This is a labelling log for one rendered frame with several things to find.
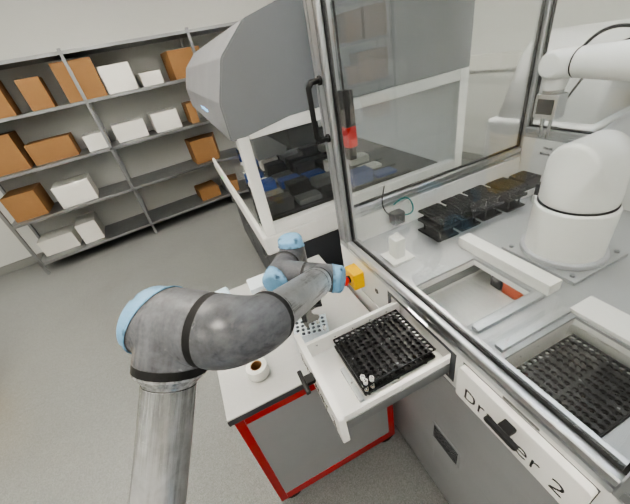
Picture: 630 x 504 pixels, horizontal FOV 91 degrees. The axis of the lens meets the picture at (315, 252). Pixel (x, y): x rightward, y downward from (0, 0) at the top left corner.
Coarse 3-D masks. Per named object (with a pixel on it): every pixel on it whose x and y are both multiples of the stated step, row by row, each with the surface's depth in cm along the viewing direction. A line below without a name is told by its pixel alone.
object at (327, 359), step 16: (368, 320) 98; (320, 336) 94; (336, 336) 95; (432, 336) 89; (320, 352) 96; (336, 352) 95; (432, 352) 89; (448, 352) 84; (320, 368) 91; (336, 368) 90; (416, 368) 86; (432, 368) 79; (448, 368) 82; (336, 384) 86; (400, 384) 77; (416, 384) 79; (336, 400) 82; (352, 400) 82; (368, 400) 75; (384, 400) 76; (352, 416) 74; (368, 416) 77
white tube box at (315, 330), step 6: (324, 318) 113; (300, 324) 113; (312, 324) 113; (318, 324) 111; (324, 324) 111; (294, 330) 111; (300, 330) 111; (306, 330) 110; (312, 330) 110; (318, 330) 110; (324, 330) 109; (306, 336) 108; (312, 336) 108; (318, 336) 109; (306, 342) 110
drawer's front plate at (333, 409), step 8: (296, 336) 91; (304, 344) 88; (304, 352) 86; (304, 360) 90; (312, 360) 83; (312, 368) 81; (320, 376) 79; (320, 384) 77; (320, 392) 81; (328, 392) 75; (328, 400) 73; (328, 408) 78; (336, 408) 71; (336, 416) 70; (344, 416) 70; (336, 424) 74; (344, 424) 70; (344, 432) 72; (344, 440) 74
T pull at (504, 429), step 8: (488, 416) 66; (488, 424) 65; (496, 424) 64; (504, 424) 64; (496, 432) 64; (504, 432) 63; (512, 432) 63; (504, 440) 62; (512, 440) 61; (512, 448) 61
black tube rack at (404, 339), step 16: (384, 320) 94; (400, 320) 93; (352, 336) 91; (368, 336) 90; (384, 336) 89; (400, 336) 88; (416, 336) 87; (352, 352) 90; (368, 352) 86; (384, 352) 88; (400, 352) 87; (416, 352) 83; (368, 368) 81; (384, 368) 81; (400, 368) 80; (384, 384) 81
